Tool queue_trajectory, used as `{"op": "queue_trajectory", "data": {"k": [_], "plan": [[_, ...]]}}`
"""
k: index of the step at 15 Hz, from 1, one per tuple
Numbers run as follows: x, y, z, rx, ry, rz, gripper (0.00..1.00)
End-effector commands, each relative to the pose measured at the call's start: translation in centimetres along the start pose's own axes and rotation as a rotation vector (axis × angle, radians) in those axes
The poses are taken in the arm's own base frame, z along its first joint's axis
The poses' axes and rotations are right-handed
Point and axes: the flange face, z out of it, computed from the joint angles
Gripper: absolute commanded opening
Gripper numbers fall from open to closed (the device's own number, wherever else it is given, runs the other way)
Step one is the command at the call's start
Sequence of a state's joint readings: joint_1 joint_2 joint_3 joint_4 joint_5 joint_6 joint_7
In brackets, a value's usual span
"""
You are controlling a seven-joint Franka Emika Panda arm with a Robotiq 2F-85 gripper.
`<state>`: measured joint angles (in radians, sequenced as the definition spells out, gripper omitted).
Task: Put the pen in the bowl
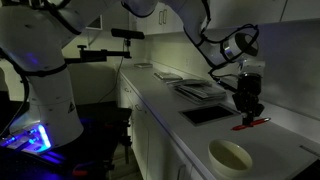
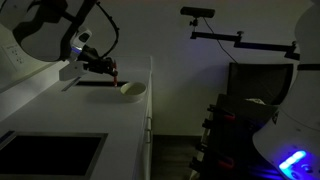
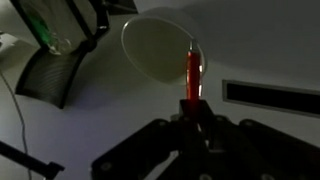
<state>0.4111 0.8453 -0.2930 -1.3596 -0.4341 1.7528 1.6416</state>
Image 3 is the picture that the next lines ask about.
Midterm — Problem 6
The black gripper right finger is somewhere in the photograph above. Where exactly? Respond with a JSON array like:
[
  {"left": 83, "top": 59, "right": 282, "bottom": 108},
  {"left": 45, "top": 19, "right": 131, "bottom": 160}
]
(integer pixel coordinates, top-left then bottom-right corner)
[{"left": 196, "top": 100, "right": 320, "bottom": 180}]

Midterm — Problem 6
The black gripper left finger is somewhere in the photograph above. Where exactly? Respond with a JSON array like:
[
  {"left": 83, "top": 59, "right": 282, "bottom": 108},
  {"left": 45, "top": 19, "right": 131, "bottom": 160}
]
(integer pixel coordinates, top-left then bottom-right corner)
[{"left": 91, "top": 99, "right": 200, "bottom": 180}]

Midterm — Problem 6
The red pen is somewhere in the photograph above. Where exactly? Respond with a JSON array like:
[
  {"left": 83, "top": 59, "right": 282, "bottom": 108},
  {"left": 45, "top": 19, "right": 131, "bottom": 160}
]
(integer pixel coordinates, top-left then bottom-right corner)
[{"left": 186, "top": 40, "right": 201, "bottom": 101}]

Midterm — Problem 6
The white bowl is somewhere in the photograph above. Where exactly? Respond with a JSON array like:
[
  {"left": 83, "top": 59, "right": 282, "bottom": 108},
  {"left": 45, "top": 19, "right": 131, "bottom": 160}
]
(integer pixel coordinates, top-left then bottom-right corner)
[{"left": 121, "top": 7, "right": 207, "bottom": 85}]

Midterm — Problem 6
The large black tablet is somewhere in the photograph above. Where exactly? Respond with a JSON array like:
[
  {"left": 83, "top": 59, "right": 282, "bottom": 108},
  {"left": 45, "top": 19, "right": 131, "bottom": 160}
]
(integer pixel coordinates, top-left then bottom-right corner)
[{"left": 222, "top": 80, "right": 320, "bottom": 117}]

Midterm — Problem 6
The black rod with clamp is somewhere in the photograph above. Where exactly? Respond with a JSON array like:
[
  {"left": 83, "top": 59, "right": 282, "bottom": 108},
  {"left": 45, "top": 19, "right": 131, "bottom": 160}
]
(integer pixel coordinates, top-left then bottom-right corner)
[{"left": 0, "top": 141, "right": 65, "bottom": 180}]

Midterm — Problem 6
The black curved stand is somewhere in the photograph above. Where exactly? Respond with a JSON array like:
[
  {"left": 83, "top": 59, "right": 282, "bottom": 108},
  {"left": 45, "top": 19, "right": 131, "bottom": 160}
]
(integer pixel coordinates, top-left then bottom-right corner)
[{"left": 15, "top": 47, "right": 88, "bottom": 109}]

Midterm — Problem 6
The device with green light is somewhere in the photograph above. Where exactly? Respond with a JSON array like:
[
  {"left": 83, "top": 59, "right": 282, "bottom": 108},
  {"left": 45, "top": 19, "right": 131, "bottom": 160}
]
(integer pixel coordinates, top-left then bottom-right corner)
[{"left": 10, "top": 0, "right": 109, "bottom": 56}]

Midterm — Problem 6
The thin grey cable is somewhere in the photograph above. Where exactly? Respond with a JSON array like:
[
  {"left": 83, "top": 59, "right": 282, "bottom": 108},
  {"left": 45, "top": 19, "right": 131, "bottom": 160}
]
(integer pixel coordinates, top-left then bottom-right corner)
[{"left": 0, "top": 71, "right": 33, "bottom": 180}]

